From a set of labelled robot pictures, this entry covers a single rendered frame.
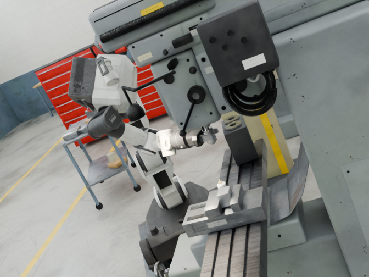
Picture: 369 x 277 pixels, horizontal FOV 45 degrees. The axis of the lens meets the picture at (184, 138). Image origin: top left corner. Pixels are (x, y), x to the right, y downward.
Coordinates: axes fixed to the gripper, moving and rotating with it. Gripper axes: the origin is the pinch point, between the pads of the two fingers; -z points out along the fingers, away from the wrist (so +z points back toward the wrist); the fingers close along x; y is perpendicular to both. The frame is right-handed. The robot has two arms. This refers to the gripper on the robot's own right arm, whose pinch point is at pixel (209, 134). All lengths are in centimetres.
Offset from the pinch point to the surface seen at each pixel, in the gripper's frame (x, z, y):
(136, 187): 167, 229, 120
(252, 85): -3.0, -28.6, -18.0
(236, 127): 34.4, 6.2, 14.3
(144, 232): 43, 114, 85
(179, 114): -11.1, 1.9, -16.2
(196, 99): -10.9, -8.2, -20.3
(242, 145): 32.5, 5.8, 24.0
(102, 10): -16, 10, -64
